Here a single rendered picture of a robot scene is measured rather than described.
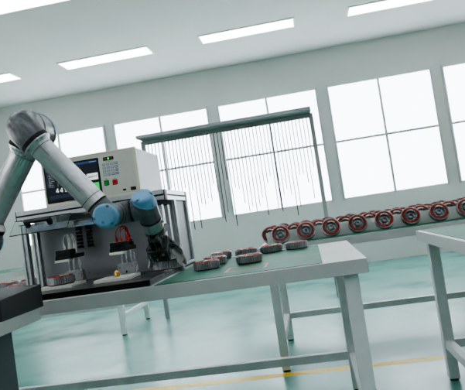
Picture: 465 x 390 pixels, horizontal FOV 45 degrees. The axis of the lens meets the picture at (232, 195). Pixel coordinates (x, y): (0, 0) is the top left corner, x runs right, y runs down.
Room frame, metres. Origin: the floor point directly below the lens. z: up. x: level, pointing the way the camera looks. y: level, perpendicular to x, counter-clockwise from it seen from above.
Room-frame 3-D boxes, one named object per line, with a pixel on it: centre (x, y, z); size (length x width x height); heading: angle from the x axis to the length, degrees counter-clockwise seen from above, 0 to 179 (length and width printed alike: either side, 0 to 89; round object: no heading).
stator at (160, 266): (2.08, 0.27, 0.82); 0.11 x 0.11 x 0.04
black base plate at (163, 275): (2.34, 0.63, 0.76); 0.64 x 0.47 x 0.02; 83
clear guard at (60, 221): (2.35, 0.75, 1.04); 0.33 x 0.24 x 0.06; 173
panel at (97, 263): (2.58, 0.60, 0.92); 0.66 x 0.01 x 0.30; 83
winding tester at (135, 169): (2.65, 0.58, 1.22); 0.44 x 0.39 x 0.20; 83
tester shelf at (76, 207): (2.64, 0.59, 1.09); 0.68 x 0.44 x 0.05; 83
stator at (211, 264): (2.40, 0.15, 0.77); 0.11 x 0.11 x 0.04
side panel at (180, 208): (2.68, 0.26, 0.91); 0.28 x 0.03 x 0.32; 173
